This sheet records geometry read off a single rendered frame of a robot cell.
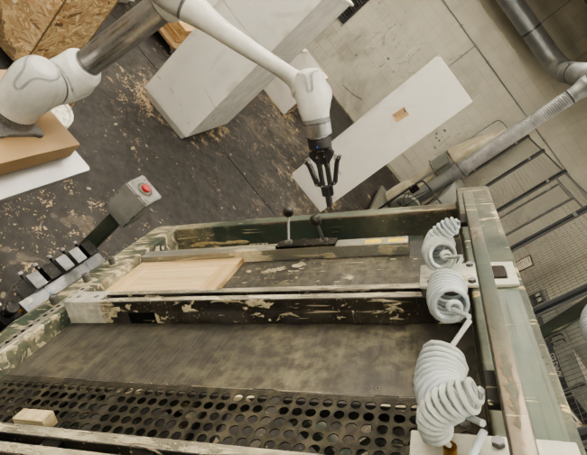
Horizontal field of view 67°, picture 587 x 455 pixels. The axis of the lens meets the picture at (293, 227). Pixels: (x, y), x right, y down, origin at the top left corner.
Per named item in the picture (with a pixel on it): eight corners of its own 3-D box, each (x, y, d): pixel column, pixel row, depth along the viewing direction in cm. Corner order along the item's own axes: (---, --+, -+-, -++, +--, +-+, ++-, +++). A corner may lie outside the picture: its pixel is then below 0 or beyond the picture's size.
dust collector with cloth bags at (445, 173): (374, 190, 767) (492, 106, 668) (399, 221, 773) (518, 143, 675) (361, 216, 645) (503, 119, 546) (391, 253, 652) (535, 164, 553)
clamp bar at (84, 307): (89, 308, 138) (62, 237, 130) (513, 303, 99) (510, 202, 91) (66, 327, 129) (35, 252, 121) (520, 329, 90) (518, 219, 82)
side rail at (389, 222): (187, 247, 192) (181, 224, 189) (458, 231, 157) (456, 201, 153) (181, 254, 187) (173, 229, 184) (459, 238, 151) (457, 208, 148)
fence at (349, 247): (151, 261, 168) (148, 251, 167) (409, 247, 137) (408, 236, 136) (144, 266, 164) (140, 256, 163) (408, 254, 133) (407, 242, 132)
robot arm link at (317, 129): (305, 118, 148) (309, 136, 150) (298, 123, 140) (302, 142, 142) (332, 115, 145) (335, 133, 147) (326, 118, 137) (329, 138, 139)
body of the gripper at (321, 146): (333, 132, 147) (338, 160, 150) (309, 135, 149) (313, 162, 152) (329, 136, 140) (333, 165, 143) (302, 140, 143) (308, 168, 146)
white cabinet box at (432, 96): (303, 163, 589) (438, 54, 497) (331, 198, 594) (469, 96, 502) (290, 174, 535) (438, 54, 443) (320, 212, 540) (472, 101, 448)
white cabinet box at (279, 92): (268, 79, 667) (303, 45, 635) (293, 110, 673) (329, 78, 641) (257, 81, 627) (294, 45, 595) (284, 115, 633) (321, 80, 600)
